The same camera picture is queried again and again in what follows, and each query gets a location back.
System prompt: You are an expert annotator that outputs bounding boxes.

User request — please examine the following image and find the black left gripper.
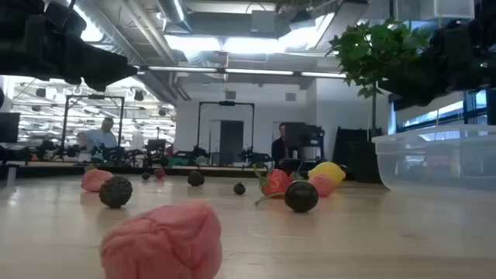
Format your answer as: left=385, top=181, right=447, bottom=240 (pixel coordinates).
left=29, top=17, right=139, bottom=92

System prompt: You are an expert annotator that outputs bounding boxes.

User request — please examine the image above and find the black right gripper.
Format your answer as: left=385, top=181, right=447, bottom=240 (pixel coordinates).
left=379, top=42, right=491, bottom=112

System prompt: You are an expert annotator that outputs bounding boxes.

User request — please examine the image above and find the clear plastic tupperware container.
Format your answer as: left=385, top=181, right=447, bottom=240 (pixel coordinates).
left=371, top=123, right=496, bottom=191

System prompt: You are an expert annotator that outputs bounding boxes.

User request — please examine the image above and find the pink raspberry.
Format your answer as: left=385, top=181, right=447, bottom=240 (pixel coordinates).
left=80, top=168, right=115, bottom=194
left=99, top=200, right=223, bottom=279
left=308, top=173, right=336, bottom=198

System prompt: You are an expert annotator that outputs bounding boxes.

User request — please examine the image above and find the yellow lemon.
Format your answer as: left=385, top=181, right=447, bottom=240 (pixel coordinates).
left=307, top=161, right=347, bottom=187

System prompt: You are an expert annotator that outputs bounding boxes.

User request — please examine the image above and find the blackberry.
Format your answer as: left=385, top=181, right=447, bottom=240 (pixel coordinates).
left=187, top=170, right=206, bottom=188
left=98, top=175, right=134, bottom=209

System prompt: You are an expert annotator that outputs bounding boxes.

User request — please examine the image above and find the large dark blueberry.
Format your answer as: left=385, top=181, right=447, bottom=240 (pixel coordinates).
left=284, top=180, right=320, bottom=214

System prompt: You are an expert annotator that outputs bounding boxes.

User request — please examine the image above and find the red strawberry long stem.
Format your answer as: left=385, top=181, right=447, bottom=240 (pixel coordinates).
left=252, top=164, right=295, bottom=206

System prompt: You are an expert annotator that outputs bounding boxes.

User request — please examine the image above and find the green potted plant black pot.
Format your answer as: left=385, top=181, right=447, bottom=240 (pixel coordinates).
left=327, top=17, right=431, bottom=184

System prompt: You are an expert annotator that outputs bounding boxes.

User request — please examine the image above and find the person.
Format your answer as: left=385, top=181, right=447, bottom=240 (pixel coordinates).
left=76, top=117, right=118, bottom=162
left=270, top=122, right=290, bottom=167

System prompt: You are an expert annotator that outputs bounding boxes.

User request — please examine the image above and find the black office chair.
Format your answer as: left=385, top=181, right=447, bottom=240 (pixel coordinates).
left=146, top=138, right=167, bottom=166

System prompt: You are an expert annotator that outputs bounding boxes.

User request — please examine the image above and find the black panel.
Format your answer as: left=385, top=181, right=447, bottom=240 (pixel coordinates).
left=332, top=126, right=374, bottom=183

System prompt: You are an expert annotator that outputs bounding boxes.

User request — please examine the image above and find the black background monitor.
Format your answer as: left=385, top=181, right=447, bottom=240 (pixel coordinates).
left=0, top=112, right=21, bottom=144

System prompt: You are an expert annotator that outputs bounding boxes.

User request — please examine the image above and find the black shelf unit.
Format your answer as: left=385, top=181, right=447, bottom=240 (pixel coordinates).
left=284, top=122, right=326, bottom=172

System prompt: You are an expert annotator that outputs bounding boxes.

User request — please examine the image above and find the small grey cylinder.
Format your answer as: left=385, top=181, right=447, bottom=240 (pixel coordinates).
left=5, top=163, right=19, bottom=188

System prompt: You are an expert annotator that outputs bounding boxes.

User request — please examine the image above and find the long ceiling light strip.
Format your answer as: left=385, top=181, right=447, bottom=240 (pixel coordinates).
left=135, top=64, right=348, bottom=79

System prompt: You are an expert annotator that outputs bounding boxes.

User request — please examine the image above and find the grey ceiling box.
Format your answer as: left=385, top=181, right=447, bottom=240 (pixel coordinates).
left=250, top=9, right=277, bottom=35

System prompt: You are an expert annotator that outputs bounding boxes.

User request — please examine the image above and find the black rig frame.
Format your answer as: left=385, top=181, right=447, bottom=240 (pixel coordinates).
left=60, top=94, right=126, bottom=160
left=196, top=100, right=256, bottom=166

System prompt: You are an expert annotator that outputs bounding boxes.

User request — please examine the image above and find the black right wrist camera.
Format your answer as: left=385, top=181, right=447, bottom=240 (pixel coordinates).
left=429, top=17, right=480, bottom=51

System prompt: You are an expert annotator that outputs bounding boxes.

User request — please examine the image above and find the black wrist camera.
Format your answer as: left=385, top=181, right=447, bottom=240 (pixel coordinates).
left=43, top=2, right=88, bottom=38
left=429, top=17, right=480, bottom=51

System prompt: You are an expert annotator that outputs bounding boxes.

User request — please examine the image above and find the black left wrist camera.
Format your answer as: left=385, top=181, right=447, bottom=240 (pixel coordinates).
left=43, top=2, right=88, bottom=38

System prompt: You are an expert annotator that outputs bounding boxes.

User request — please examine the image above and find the silver round duct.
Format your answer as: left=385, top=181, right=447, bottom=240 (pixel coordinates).
left=154, top=0, right=193, bottom=34

